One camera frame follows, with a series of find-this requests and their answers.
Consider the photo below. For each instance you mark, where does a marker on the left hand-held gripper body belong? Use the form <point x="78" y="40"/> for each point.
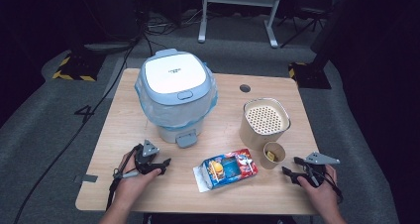
<point x="148" y="151"/>

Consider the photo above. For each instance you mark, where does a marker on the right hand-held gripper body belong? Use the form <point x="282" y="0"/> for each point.
<point x="318" y="163"/>

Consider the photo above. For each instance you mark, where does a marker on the brown paper cup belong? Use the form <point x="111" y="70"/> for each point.
<point x="265" y="164"/>

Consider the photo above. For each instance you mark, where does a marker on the used tea bag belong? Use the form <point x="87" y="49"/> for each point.
<point x="270" y="156"/>

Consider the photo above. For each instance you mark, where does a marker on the beige container with strainer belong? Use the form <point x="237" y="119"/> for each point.
<point x="251" y="134"/>

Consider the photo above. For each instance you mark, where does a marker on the blue white pedal bin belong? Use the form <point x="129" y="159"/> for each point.
<point x="175" y="72"/>

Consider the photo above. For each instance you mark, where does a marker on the person's right hand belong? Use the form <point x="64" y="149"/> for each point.
<point x="322" y="194"/>

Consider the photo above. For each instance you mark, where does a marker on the person's left hand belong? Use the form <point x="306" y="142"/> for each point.
<point x="132" y="184"/>

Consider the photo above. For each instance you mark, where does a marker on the translucent plastic bin liner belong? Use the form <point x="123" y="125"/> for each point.
<point x="178" y="113"/>

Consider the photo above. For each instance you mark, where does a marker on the grey tape piece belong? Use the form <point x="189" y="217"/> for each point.
<point x="86" y="178"/>

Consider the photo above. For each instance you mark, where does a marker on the black yellow striped stand base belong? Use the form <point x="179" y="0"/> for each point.
<point x="312" y="77"/>
<point x="79" y="68"/>

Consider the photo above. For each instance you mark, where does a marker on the grey flat stand base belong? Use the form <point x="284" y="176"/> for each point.
<point x="105" y="47"/>

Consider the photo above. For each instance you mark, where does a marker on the black tripod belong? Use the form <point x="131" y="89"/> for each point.
<point x="305" y="27"/>

